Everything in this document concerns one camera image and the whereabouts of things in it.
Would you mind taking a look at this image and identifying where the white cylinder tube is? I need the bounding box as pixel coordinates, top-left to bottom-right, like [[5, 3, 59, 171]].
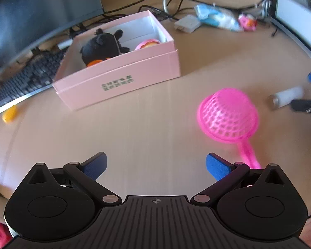
[[267, 86, 304, 110]]

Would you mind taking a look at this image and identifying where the pink toy strainer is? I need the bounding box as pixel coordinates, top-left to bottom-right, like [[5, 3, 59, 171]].
[[197, 88, 261, 169]]

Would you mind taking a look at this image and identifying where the pink duck toy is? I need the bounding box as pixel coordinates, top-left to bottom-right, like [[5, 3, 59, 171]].
[[238, 13, 257, 32]]

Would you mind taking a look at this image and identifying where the blue tissue pack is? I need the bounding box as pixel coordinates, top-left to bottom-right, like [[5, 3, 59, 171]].
[[194, 3, 244, 32]]

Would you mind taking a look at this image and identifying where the orange toy piece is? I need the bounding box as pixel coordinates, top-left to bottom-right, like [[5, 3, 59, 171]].
[[86, 57, 109, 67]]

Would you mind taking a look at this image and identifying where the black plush toy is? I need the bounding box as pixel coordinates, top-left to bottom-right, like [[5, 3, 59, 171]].
[[80, 28, 130, 65]]

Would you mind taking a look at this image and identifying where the pink yellow toy cup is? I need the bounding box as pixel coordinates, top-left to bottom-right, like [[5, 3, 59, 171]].
[[135, 39, 160, 51]]

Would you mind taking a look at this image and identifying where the yellow corn toy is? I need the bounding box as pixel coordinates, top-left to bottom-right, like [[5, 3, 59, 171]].
[[2, 105, 18, 124]]

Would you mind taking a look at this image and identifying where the black keyboard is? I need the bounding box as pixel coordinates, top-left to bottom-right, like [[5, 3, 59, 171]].
[[0, 49, 67, 113]]

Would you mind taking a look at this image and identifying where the pink cardboard box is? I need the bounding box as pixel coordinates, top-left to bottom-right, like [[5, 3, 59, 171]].
[[53, 11, 181, 110]]

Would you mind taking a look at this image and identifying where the white flat box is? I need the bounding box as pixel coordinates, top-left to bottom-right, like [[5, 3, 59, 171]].
[[174, 15, 202, 34]]

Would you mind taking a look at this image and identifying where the curved computer monitor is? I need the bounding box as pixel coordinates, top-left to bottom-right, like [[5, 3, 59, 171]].
[[0, 0, 104, 74]]

